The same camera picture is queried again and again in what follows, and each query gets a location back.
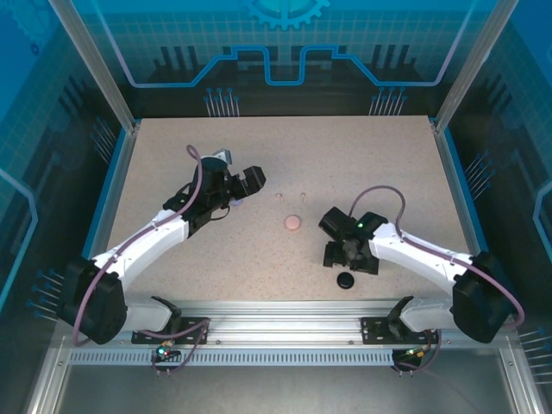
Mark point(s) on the aluminium frame post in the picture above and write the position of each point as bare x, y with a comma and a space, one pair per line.
101, 64
470, 64

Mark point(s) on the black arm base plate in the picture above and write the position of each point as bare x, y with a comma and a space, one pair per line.
373, 330
194, 334

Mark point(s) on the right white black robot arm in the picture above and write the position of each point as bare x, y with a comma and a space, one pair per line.
414, 259

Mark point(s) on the black earbud charging case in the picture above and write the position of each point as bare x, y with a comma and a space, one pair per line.
346, 280

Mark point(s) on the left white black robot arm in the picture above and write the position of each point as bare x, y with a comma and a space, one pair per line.
142, 246

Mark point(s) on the aluminium front beam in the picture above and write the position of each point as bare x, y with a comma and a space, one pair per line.
280, 319

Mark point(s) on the side rail with blue trim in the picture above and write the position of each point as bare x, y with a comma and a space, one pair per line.
113, 194
460, 194

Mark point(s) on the pink earbud charging case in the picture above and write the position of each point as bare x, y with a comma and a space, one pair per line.
292, 222

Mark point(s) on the small LED connector module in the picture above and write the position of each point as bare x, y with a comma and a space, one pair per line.
163, 351
414, 353

